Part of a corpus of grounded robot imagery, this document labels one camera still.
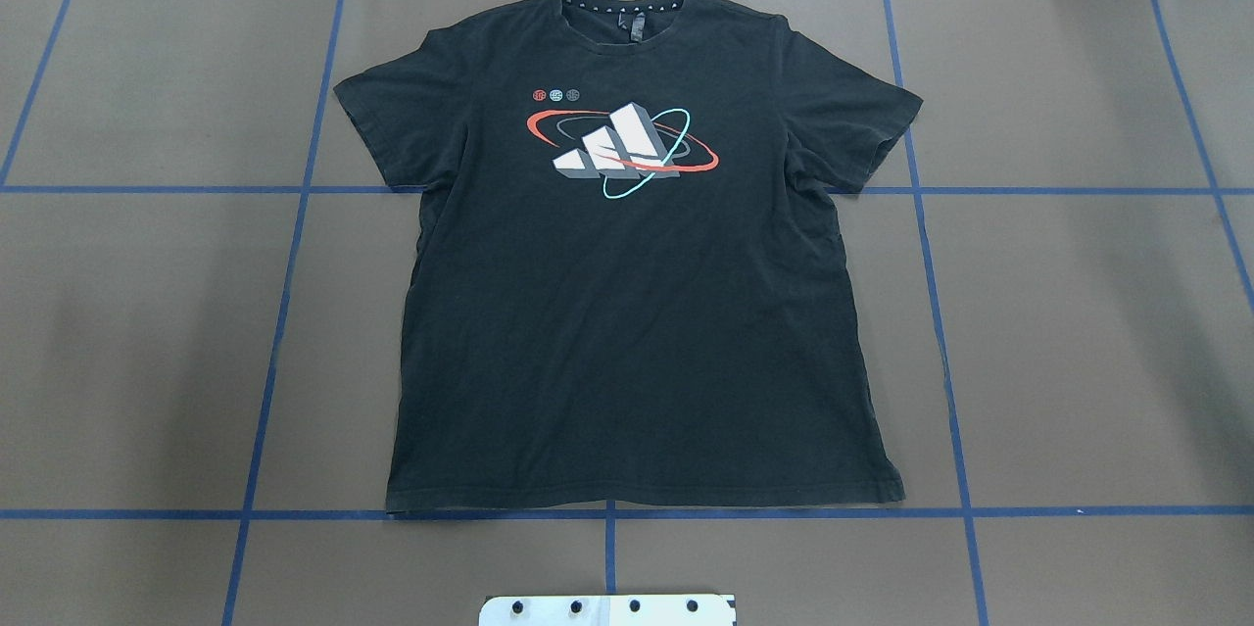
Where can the black printed t-shirt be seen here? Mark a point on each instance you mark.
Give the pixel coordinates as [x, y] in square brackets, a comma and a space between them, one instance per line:
[630, 280]

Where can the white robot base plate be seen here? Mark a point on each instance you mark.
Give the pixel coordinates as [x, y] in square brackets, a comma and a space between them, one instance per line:
[630, 609]

